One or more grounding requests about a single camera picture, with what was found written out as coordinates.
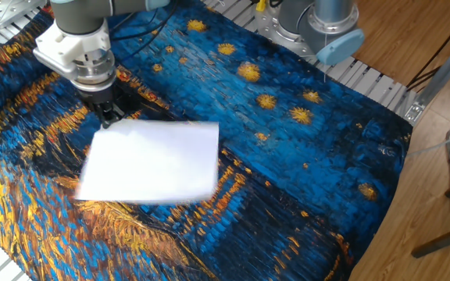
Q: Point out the starry night painting tablecloth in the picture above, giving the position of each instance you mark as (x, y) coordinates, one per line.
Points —
(287, 156)

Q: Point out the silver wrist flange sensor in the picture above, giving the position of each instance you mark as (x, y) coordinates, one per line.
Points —
(96, 70)

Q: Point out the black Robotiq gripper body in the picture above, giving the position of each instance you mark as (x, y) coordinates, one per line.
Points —
(97, 95)

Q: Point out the dark wooden stand legs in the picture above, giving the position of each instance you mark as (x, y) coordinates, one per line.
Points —
(440, 242)

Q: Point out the small yellow plastic item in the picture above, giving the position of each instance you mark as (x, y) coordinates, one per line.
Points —
(261, 5)

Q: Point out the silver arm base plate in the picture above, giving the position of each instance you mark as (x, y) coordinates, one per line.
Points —
(276, 35)

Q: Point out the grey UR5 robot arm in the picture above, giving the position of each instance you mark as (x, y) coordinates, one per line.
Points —
(80, 17)

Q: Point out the silver vented wrist box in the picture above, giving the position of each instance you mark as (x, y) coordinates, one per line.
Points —
(53, 62)

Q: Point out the white square cloth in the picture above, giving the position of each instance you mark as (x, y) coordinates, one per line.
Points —
(151, 160)

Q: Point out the aluminium frame beam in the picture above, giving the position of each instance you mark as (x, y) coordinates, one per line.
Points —
(443, 70)

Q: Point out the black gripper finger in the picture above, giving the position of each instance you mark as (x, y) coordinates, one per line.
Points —
(101, 115)
(113, 112)

